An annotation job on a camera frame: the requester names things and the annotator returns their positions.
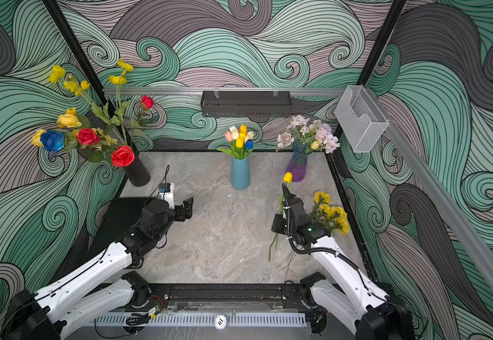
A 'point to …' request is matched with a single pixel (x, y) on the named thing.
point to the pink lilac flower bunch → (316, 135)
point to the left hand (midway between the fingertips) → (182, 196)
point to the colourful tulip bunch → (240, 141)
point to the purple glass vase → (297, 163)
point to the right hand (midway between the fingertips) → (274, 223)
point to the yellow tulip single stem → (272, 244)
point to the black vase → (137, 173)
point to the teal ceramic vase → (240, 173)
